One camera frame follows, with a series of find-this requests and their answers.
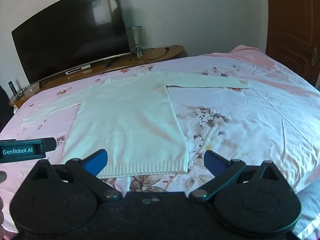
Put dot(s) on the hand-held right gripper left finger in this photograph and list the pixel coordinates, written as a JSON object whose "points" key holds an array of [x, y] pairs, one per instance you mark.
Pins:
{"points": [[96, 162]]}

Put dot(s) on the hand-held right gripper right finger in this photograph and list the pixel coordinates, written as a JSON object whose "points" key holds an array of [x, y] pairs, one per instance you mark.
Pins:
{"points": [[214, 162]]}

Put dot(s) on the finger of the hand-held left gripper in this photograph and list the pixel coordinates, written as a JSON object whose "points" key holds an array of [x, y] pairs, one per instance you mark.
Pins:
{"points": [[50, 144]]}

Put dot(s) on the white knit sweater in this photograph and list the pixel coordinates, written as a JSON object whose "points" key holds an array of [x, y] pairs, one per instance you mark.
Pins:
{"points": [[130, 120]]}

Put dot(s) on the person's left hand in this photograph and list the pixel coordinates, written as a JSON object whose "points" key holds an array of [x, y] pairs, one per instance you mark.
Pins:
{"points": [[2, 176]]}

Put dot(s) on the dark jacket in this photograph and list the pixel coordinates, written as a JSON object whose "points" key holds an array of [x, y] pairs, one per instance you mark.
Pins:
{"points": [[5, 107]]}

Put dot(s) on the pink floral bedsheet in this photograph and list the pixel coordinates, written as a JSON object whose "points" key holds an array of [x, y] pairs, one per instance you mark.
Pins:
{"points": [[245, 120]]}

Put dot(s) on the silver set-top box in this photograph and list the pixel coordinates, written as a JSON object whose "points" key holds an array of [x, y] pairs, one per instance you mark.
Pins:
{"points": [[78, 70]]}

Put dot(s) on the grey striped blanket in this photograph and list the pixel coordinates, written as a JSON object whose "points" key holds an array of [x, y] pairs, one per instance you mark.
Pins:
{"points": [[308, 205]]}

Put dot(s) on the black curved television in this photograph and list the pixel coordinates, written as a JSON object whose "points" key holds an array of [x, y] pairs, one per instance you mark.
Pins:
{"points": [[70, 35]]}

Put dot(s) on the wooden television cabinet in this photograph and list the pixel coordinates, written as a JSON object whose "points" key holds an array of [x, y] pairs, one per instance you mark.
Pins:
{"points": [[155, 53]]}

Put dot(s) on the glass table lamp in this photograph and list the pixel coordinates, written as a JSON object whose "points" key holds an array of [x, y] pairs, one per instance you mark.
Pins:
{"points": [[135, 40]]}

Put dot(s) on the brown wooden door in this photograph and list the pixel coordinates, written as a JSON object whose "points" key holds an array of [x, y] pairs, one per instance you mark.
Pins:
{"points": [[292, 17]]}

